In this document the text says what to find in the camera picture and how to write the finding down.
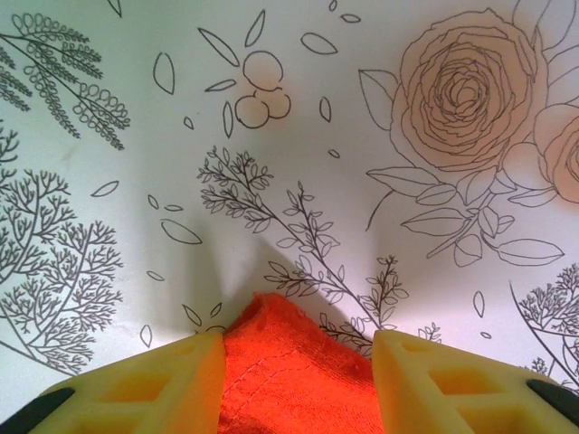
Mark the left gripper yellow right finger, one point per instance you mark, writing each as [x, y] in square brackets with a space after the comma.
[452, 407]

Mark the orange t-shirt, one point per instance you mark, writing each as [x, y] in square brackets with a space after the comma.
[298, 384]

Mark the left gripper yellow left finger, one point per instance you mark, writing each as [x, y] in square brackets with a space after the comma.
[149, 407]

